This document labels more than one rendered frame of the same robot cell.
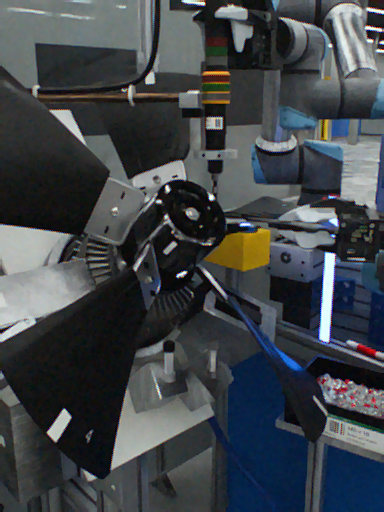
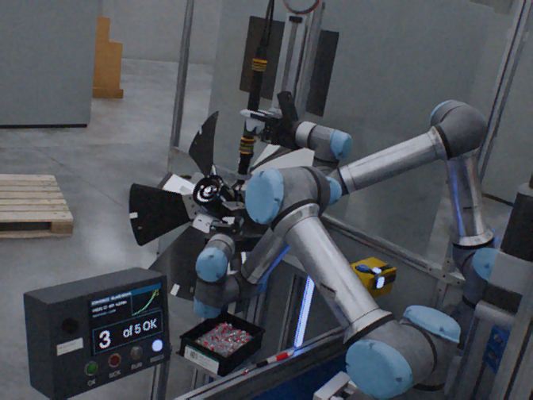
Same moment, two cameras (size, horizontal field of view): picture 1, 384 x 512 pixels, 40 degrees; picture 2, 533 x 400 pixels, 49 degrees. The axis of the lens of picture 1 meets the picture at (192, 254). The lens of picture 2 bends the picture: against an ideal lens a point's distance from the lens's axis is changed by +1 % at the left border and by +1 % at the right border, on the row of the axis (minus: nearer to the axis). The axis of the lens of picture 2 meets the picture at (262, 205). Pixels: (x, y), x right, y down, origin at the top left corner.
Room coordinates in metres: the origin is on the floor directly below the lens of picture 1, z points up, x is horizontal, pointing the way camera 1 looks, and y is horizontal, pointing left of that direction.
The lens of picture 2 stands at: (0.76, -1.83, 1.81)
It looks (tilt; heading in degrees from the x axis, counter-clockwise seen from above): 19 degrees down; 84
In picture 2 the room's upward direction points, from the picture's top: 10 degrees clockwise
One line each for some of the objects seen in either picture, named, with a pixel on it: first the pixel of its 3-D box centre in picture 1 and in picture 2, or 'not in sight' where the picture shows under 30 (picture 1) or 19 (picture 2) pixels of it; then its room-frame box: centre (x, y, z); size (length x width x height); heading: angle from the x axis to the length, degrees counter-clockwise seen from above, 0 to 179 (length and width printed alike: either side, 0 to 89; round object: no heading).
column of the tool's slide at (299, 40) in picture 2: not in sight; (262, 219); (1.01, 0.67, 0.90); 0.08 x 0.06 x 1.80; 167
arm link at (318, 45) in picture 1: (301, 47); (330, 143); (1.08, -0.21, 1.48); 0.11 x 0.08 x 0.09; 142
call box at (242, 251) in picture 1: (233, 247); (368, 280); (1.31, -0.11, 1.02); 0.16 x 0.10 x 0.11; 42
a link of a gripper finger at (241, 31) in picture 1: (237, 31); (251, 121); (0.85, -0.07, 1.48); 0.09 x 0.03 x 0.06; 151
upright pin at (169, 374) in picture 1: (169, 360); not in sight; (0.76, 0.04, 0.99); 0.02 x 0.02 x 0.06
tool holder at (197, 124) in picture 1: (209, 125); (244, 161); (0.85, -0.03, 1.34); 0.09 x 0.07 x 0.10; 77
